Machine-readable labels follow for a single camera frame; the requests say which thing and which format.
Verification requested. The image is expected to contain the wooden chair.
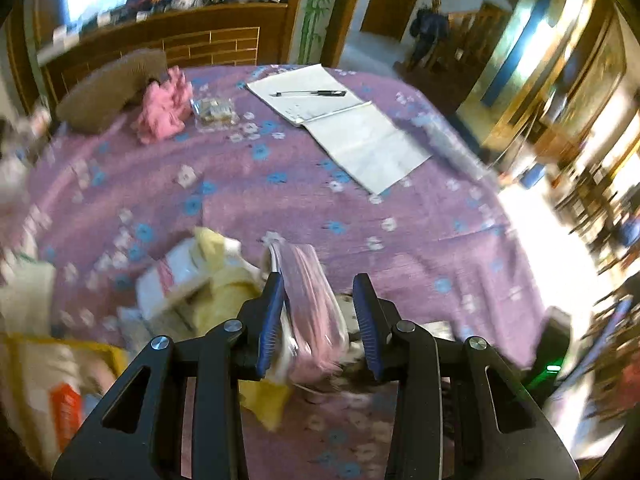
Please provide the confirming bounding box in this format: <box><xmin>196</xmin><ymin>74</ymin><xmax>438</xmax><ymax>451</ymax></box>
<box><xmin>395</xmin><ymin>2</ymin><xmax>511</xmax><ymax>86</ymax></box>

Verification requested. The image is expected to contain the yellow cloth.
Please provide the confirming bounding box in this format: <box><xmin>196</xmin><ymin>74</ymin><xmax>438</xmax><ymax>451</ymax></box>
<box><xmin>192</xmin><ymin>227</ymin><xmax>296</xmax><ymax>431</ymax></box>

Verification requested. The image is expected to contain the wooden headboard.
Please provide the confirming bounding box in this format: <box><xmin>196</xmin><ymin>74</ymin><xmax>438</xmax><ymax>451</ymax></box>
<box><xmin>37</xmin><ymin>2</ymin><xmax>291</xmax><ymax>106</ymax></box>

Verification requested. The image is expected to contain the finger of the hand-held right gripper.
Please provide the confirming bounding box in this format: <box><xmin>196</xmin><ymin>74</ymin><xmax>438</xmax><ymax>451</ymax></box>
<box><xmin>352</xmin><ymin>273</ymin><xmax>581</xmax><ymax>480</ymax></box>
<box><xmin>52</xmin><ymin>271</ymin><xmax>286</xmax><ymax>480</ymax></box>

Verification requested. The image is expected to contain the brown pillow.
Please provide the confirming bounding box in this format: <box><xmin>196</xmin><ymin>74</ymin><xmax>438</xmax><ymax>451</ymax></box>
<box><xmin>55</xmin><ymin>49</ymin><xmax>168</xmax><ymax>135</ymax></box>

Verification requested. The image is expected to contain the purple floral bedsheet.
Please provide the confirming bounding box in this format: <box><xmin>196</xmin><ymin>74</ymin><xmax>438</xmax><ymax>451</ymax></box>
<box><xmin>0</xmin><ymin>63</ymin><xmax>551</xmax><ymax>480</ymax></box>

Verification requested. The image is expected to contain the yellow and white bag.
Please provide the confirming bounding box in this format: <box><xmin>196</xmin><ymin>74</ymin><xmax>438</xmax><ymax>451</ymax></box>
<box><xmin>0</xmin><ymin>335</ymin><xmax>128</xmax><ymax>471</ymax></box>

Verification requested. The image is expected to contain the wooden display cabinet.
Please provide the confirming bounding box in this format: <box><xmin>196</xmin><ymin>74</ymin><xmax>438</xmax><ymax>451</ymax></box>
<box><xmin>460</xmin><ymin>0</ymin><xmax>631</xmax><ymax>161</ymax></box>

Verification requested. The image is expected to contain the pink cloth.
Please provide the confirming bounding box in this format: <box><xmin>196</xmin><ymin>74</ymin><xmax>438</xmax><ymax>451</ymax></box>
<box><xmin>131</xmin><ymin>66</ymin><xmax>195</xmax><ymax>146</ymax></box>
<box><xmin>262</xmin><ymin>242</ymin><xmax>351</xmax><ymax>391</ymax></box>

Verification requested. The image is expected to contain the open white notebook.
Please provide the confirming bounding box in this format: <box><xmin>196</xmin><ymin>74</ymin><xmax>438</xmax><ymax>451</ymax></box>
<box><xmin>246</xmin><ymin>63</ymin><xmax>433</xmax><ymax>196</ymax></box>

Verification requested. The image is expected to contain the white packet pink stripe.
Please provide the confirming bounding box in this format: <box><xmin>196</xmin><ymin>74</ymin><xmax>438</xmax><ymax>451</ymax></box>
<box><xmin>136</xmin><ymin>240</ymin><xmax>216</xmax><ymax>321</ymax></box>

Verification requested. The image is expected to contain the bamboo wall decal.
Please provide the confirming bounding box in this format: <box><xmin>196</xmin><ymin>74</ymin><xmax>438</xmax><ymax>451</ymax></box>
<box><xmin>297</xmin><ymin>0</ymin><xmax>341</xmax><ymax>63</ymax></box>

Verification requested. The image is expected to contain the black pen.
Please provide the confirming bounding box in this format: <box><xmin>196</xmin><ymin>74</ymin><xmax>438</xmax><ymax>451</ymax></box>
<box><xmin>270</xmin><ymin>90</ymin><xmax>347</xmax><ymax>98</ymax></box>

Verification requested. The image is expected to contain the wooden door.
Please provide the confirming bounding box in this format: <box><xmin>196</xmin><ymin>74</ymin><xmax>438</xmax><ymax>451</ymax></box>
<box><xmin>360</xmin><ymin>0</ymin><xmax>431</xmax><ymax>43</ymax></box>

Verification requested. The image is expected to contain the clear packet of small items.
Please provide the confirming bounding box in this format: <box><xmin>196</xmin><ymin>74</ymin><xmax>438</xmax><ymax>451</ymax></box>
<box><xmin>191</xmin><ymin>97</ymin><xmax>238</xmax><ymax>128</ymax></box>

